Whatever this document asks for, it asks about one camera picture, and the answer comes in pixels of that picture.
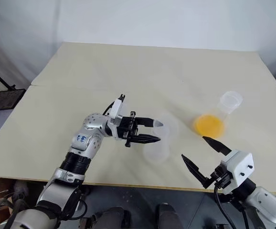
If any clear conical pouring flask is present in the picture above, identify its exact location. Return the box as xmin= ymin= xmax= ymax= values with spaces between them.
xmin=192 ymin=90 xmax=244 ymax=140

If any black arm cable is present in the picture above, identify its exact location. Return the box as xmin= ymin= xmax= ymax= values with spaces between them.
xmin=102 ymin=101 xmax=115 ymax=117
xmin=213 ymin=183 xmax=234 ymax=229

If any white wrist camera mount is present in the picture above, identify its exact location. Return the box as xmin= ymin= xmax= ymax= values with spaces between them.
xmin=220 ymin=149 xmax=255 ymax=194
xmin=108 ymin=94 xmax=129 ymax=126

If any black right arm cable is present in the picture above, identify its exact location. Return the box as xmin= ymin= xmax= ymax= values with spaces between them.
xmin=213 ymin=183 xmax=234 ymax=229

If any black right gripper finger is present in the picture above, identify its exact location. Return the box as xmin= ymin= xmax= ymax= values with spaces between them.
xmin=202 ymin=135 xmax=232 ymax=157
xmin=181 ymin=154 xmax=212 ymax=189

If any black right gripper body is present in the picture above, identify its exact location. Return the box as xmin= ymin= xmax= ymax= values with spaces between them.
xmin=209 ymin=164 xmax=232 ymax=189

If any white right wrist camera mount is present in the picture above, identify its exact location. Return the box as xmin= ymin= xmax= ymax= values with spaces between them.
xmin=220 ymin=149 xmax=255 ymax=194

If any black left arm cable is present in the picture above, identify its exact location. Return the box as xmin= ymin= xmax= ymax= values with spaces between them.
xmin=102 ymin=101 xmax=115 ymax=117

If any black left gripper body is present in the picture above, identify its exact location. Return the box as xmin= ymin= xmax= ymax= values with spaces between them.
xmin=117 ymin=111 xmax=138 ymax=147

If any black stand base plate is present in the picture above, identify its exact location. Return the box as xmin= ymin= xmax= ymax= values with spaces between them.
xmin=0 ymin=88 xmax=27 ymax=112

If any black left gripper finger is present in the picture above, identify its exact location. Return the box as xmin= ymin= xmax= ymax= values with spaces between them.
xmin=134 ymin=116 xmax=164 ymax=128
xmin=130 ymin=134 xmax=163 ymax=145

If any clear conical flask with funnel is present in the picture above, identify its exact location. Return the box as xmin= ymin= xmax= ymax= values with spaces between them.
xmin=143 ymin=130 xmax=171 ymax=165

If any dark rounded shape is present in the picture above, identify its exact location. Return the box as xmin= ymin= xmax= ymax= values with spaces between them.
xmin=103 ymin=206 xmax=130 ymax=229
xmin=156 ymin=202 xmax=180 ymax=229

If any clear plastic funnel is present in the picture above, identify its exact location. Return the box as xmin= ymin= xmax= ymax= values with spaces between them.
xmin=152 ymin=113 xmax=179 ymax=144

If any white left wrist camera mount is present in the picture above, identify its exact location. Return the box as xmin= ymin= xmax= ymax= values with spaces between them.
xmin=108 ymin=94 xmax=129 ymax=126

